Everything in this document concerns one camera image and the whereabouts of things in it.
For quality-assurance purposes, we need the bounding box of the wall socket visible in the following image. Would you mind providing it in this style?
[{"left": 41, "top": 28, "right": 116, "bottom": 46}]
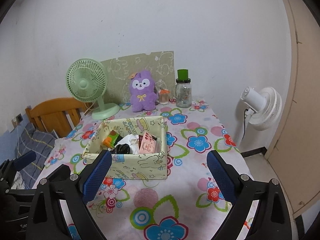
[{"left": 11, "top": 114, "right": 23, "bottom": 127}]

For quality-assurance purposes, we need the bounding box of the orange tissue pack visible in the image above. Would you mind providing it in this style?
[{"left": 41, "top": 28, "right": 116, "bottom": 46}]
[{"left": 103, "top": 132, "right": 120, "bottom": 148}]

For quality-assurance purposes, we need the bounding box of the green desk fan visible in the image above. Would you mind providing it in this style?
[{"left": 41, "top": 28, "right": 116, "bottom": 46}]
[{"left": 66, "top": 58, "right": 121, "bottom": 120}]

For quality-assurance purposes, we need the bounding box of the white standing fan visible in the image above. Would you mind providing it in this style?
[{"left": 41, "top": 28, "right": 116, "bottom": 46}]
[{"left": 235, "top": 86, "right": 282, "bottom": 150}]

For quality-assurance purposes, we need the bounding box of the white fan cord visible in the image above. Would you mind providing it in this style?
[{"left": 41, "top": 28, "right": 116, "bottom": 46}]
[{"left": 81, "top": 102, "right": 95, "bottom": 117}]

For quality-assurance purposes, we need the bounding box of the cartoon print storage box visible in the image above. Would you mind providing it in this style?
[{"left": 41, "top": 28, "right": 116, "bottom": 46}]
[{"left": 82, "top": 116, "right": 168, "bottom": 180}]

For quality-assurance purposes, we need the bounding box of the grey plaid pillow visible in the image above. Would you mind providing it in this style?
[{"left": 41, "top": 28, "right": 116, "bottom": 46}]
[{"left": 15, "top": 124, "right": 57, "bottom": 189}]

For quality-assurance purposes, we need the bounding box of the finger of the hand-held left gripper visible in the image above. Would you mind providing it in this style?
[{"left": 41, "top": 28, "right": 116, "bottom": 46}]
[
  {"left": 0, "top": 151, "right": 37, "bottom": 180},
  {"left": 7, "top": 164, "right": 71, "bottom": 195}
]

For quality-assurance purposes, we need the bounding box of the crumpled white cloth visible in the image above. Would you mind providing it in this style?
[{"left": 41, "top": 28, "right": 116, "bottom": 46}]
[{"left": 12, "top": 174, "right": 25, "bottom": 189}]

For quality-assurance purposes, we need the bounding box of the purple plush toy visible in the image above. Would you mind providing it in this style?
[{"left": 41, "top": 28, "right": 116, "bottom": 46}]
[{"left": 129, "top": 70, "right": 160, "bottom": 112}]

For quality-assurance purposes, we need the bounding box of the pink cartoon packet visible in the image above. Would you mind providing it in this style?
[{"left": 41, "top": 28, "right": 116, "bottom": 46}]
[{"left": 138, "top": 131, "right": 162, "bottom": 154}]

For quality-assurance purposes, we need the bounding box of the toothpick jar with orange lid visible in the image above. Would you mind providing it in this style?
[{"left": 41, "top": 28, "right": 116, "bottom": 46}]
[{"left": 158, "top": 87, "right": 170, "bottom": 105}]

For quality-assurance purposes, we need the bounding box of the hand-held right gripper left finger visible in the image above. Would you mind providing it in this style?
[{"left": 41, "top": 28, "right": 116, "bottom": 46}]
[{"left": 26, "top": 150, "right": 112, "bottom": 240}]

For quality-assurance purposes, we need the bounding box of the beige wardrobe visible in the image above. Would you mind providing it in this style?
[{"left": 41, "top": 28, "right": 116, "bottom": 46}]
[{"left": 265, "top": 0, "right": 320, "bottom": 220}]

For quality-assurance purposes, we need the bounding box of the white cloth pouch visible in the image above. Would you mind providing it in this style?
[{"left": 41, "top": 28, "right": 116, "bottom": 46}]
[{"left": 120, "top": 134, "right": 140, "bottom": 154}]

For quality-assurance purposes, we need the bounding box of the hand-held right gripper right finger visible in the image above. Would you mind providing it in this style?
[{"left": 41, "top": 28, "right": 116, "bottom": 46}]
[{"left": 206, "top": 150, "right": 293, "bottom": 240}]

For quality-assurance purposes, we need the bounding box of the black plastic bag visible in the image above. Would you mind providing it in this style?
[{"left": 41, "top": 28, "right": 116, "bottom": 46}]
[{"left": 110, "top": 142, "right": 131, "bottom": 155}]

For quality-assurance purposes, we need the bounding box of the green cartoon print board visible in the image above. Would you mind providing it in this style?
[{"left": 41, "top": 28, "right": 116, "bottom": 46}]
[{"left": 101, "top": 51, "right": 175, "bottom": 104}]

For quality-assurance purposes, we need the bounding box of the glass jar with green lid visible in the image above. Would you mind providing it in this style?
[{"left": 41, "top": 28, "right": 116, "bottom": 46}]
[{"left": 171, "top": 69, "right": 193, "bottom": 108}]

